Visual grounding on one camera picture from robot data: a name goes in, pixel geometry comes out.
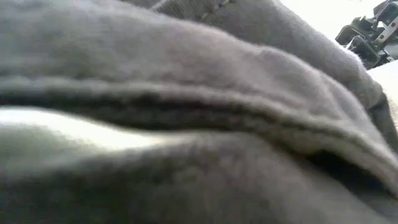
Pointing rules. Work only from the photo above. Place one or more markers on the dark grey garment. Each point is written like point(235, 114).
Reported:
point(174, 93)

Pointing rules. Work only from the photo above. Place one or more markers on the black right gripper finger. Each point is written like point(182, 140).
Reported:
point(365, 51)
point(348, 35)

